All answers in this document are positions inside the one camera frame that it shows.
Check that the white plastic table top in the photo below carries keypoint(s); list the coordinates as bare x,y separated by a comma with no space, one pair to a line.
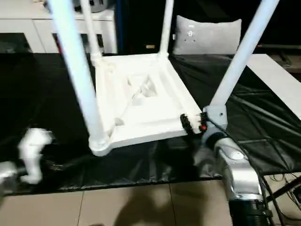
169,77

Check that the white plastic table leg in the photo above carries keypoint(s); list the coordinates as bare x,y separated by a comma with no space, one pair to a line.
242,54
80,70
94,37
167,28

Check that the white flat board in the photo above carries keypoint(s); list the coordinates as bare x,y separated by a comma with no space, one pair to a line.
270,77

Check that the small yellow label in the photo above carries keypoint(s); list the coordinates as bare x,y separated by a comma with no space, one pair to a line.
150,46

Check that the grey cushion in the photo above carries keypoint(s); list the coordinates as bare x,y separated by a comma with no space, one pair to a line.
211,35

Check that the black stand base bar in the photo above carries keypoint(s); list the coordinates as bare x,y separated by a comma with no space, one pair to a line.
287,188

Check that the grey helmet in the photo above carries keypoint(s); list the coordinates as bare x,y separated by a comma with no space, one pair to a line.
101,5

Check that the black work mat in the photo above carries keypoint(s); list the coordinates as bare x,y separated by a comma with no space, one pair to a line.
35,94

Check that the white glass-door cabinet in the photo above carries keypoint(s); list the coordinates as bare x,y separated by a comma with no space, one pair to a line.
23,23

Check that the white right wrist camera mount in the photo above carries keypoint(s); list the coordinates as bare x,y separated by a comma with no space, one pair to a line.
217,115

